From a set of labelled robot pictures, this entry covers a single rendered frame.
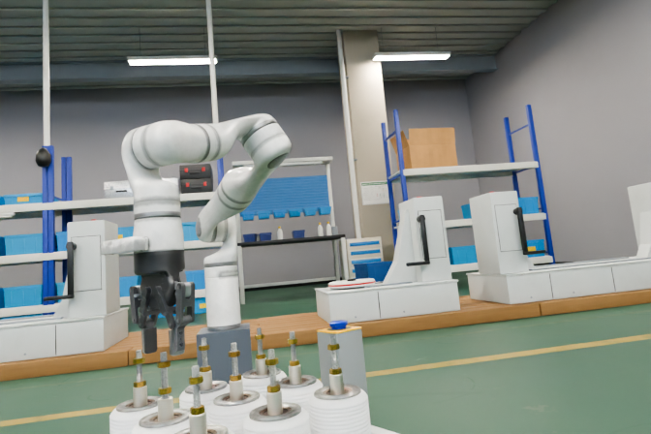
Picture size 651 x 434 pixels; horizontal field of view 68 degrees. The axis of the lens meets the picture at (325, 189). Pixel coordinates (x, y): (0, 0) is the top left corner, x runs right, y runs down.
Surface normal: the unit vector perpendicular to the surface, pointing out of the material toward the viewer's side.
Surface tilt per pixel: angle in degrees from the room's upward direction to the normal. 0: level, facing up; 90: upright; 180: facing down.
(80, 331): 90
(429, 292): 90
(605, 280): 90
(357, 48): 90
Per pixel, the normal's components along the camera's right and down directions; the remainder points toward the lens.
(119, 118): 0.16, -0.15
